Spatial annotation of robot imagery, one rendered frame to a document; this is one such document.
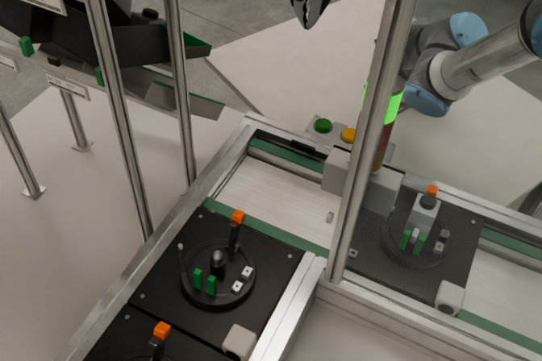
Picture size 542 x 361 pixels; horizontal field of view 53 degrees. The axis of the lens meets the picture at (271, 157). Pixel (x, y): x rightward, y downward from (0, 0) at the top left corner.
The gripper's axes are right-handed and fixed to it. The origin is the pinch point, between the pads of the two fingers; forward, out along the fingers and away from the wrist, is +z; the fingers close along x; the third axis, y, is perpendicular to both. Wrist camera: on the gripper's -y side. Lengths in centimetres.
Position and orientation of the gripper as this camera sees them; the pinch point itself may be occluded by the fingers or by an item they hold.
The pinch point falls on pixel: (305, 25)
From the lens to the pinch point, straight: 113.9
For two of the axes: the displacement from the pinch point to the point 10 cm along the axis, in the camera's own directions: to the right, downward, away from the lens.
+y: 4.5, -6.5, 6.1
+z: -0.4, 6.7, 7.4
